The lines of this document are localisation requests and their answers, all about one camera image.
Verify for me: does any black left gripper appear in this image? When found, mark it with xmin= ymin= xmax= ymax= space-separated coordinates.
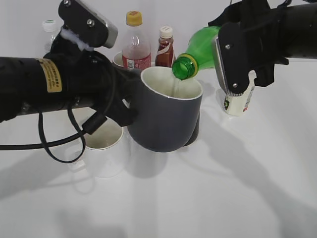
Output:
xmin=45 ymin=29 xmax=140 ymax=127

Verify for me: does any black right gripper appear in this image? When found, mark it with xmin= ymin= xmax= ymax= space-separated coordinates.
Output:
xmin=208 ymin=0 xmax=290 ymax=87

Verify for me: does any green sprite bottle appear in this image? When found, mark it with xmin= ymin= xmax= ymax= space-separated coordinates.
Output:
xmin=171 ymin=26 xmax=220 ymax=80

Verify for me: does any gray ceramic mug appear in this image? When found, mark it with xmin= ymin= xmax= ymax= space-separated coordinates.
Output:
xmin=127 ymin=66 xmax=203 ymax=153

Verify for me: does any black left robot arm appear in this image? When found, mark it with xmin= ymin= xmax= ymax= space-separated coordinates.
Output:
xmin=0 ymin=35 xmax=139 ymax=126

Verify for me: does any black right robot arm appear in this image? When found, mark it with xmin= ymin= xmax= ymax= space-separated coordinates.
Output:
xmin=208 ymin=0 xmax=317 ymax=94

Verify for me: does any red ceramic mug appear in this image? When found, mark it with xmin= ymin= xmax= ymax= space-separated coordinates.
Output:
xmin=112 ymin=52 xmax=124 ymax=67

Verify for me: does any cola bottle red label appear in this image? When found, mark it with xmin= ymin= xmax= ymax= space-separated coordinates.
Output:
xmin=121 ymin=10 xmax=151 ymax=70

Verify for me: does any clear water bottle green label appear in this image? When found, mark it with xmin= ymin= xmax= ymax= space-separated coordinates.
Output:
xmin=42 ymin=20 xmax=59 ymax=52

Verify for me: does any brown coffee drink bottle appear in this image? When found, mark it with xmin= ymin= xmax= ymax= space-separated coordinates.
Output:
xmin=155 ymin=26 xmax=176 ymax=67

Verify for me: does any white ceramic mug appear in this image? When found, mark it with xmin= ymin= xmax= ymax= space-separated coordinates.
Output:
xmin=68 ymin=120 xmax=131 ymax=178

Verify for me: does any white milk bottle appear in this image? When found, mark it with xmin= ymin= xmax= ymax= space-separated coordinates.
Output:
xmin=223 ymin=70 xmax=257 ymax=116

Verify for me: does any black ceramic mug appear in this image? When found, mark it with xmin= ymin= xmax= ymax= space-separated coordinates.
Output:
xmin=184 ymin=115 xmax=200 ymax=147

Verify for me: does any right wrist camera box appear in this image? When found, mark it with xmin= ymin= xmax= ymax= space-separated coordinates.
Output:
xmin=211 ymin=22 xmax=251 ymax=97

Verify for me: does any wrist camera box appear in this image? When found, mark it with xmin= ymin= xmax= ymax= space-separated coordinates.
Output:
xmin=58 ymin=0 xmax=118 ymax=49
xmin=211 ymin=22 xmax=251 ymax=97

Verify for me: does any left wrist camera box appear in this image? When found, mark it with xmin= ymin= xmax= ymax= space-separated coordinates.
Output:
xmin=58 ymin=0 xmax=118 ymax=49

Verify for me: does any black cable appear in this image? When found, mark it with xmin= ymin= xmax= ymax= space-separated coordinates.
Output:
xmin=0 ymin=69 xmax=117 ymax=163

